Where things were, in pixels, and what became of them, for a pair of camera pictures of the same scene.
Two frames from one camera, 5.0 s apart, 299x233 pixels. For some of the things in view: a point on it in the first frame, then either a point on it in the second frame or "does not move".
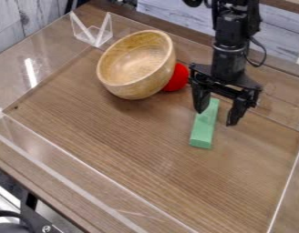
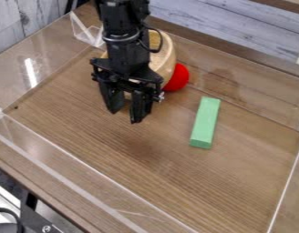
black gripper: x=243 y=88 -> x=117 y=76
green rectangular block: x=204 y=126 does not move
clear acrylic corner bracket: x=92 y=35 does not move
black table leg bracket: x=33 y=221 does not move
